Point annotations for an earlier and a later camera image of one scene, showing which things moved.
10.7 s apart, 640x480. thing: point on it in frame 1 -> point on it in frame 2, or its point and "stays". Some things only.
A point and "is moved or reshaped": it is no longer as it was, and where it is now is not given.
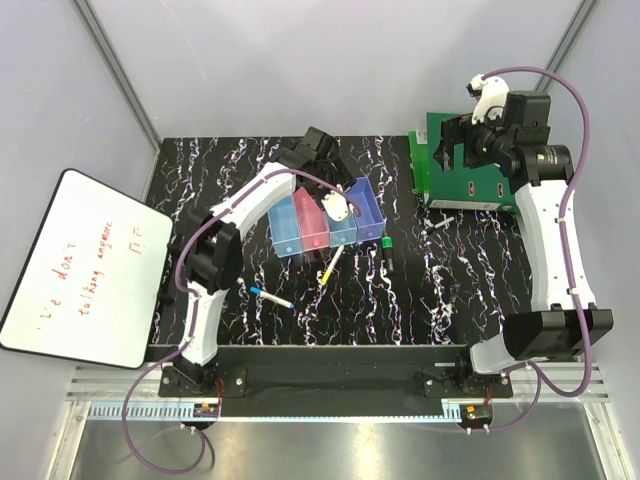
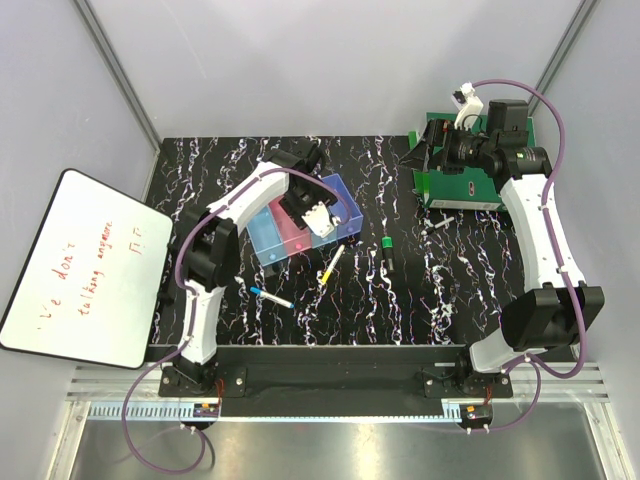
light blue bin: [284, 228] -> [265, 237]
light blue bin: [342, 232] -> [317, 241]
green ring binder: [478, 186] stays
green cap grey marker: [388, 253] stays
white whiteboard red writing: [91, 285] stays
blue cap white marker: [272, 298] stays
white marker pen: [440, 225] stays
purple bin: [370, 225] is moved or reshaped
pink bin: [312, 221] is moved or reshaped
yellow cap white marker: [333, 263] stays
